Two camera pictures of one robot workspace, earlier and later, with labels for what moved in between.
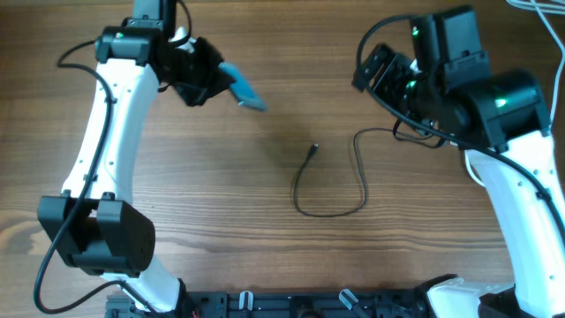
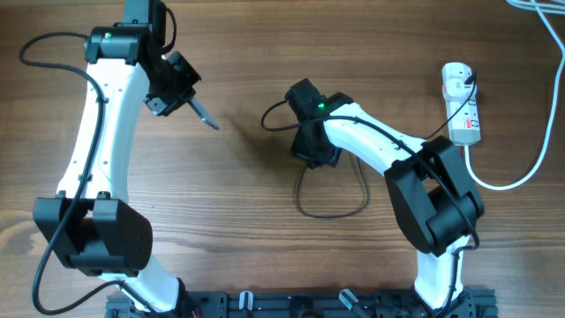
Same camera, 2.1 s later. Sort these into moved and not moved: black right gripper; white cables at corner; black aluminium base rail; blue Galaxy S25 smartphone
Moved: black right gripper; blue Galaxy S25 smartphone
Not moved: white cables at corner; black aluminium base rail
